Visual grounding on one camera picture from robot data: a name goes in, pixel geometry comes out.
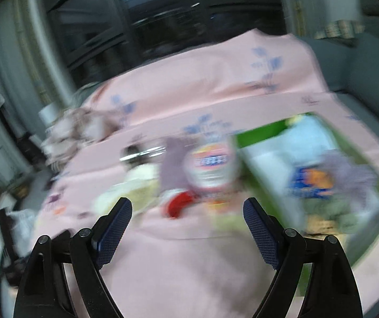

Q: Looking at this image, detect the cream plush toy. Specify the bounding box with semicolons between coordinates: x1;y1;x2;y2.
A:
92;163;160;216

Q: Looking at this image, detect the mauve soft cloth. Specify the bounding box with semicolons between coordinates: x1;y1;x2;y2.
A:
159;137;195;193

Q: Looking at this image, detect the green plush toy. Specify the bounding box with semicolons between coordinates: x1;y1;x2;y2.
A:
303;195;358;234

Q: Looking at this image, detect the green cardboard box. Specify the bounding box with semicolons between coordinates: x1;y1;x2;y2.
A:
237;111;379;299

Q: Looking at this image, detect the orange plush toy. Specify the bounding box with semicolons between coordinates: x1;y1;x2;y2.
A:
287;167;335;199

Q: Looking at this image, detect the purple fuzzy plush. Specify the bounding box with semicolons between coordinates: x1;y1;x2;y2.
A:
319;149;378;207

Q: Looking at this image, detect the pink printed cloth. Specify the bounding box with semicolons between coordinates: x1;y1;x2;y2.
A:
31;27;379;318

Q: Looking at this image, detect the light blue plush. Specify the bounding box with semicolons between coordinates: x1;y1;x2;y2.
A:
276;115;340;170

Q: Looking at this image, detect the red knitted item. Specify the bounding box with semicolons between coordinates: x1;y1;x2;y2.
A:
164;191;197;219

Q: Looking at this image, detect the glass bottle metal cap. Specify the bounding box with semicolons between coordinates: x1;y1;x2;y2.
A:
120;144;166;167

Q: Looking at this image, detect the pink lidded plastic jar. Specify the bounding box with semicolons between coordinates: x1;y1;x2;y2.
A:
183;139;241;213

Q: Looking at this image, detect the grey sofa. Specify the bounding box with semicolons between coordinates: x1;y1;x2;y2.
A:
300;0;379;318

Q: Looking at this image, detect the patterned cushion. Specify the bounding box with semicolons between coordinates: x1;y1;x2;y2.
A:
314;19;365;39

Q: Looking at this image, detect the dark window frame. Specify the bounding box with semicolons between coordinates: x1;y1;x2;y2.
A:
43;0;287;87

